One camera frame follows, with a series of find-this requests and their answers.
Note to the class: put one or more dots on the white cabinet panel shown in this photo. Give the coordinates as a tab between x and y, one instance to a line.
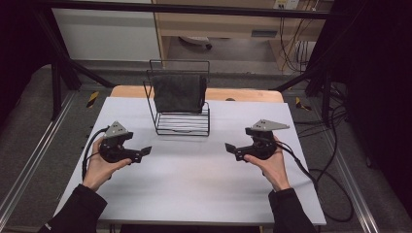
103	35

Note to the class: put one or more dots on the black frame crossbar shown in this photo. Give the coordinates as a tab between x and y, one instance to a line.
194	9

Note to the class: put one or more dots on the dark grey towel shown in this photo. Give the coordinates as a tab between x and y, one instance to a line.
178	93

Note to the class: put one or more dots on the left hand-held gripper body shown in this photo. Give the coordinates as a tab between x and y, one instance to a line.
113	152

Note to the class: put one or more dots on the white power strip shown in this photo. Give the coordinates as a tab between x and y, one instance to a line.
286	4

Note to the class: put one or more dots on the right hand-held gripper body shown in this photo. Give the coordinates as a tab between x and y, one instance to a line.
264	149

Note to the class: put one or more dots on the white table board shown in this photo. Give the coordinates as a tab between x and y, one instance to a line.
188	191

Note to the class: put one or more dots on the wooden desk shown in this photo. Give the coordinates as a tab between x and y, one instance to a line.
226	24

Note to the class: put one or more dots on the person's right hand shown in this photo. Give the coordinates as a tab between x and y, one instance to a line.
275	171

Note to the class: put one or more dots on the yellow black tape marker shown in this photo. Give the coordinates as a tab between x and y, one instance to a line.
92	99
302	104

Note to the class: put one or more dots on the wooden table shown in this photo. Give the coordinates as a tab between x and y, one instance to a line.
246	94

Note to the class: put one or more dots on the person's left hand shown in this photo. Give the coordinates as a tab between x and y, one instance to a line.
98	171

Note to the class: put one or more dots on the chair base with caster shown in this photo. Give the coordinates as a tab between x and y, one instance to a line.
196	40

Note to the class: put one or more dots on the dark curtain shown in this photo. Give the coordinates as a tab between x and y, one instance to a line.
19	48
379	81

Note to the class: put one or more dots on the black metal stand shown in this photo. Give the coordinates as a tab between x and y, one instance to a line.
325	93
56	84

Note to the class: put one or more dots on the aluminium rail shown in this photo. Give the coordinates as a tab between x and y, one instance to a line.
353	191
35	155

